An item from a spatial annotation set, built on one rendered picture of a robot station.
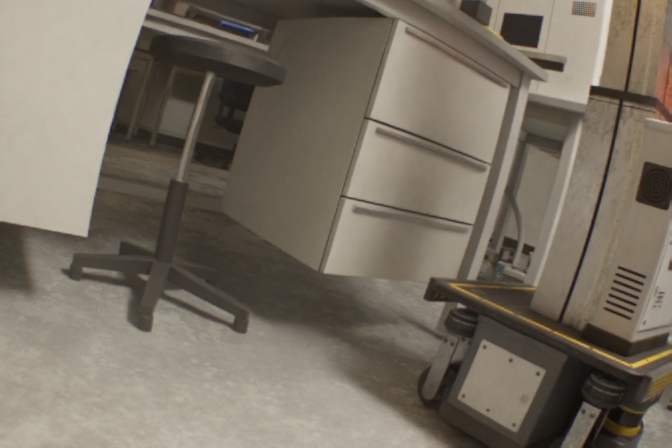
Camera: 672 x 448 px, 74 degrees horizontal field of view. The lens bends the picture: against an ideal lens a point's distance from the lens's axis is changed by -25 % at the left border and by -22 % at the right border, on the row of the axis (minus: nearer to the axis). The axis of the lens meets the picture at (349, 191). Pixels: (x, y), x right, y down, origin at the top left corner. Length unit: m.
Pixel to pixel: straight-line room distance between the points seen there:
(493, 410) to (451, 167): 0.74
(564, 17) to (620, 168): 1.31
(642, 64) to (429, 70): 0.58
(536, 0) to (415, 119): 1.20
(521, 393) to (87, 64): 0.97
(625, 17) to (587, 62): 1.00
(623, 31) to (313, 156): 0.83
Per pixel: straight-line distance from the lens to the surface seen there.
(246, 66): 1.16
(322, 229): 1.32
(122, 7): 1.00
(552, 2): 2.37
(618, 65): 1.16
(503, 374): 1.01
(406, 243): 1.46
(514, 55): 1.60
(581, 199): 1.10
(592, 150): 1.11
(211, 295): 1.32
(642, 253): 0.97
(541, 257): 2.07
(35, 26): 0.97
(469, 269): 1.69
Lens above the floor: 0.48
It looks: 4 degrees down
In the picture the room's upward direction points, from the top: 17 degrees clockwise
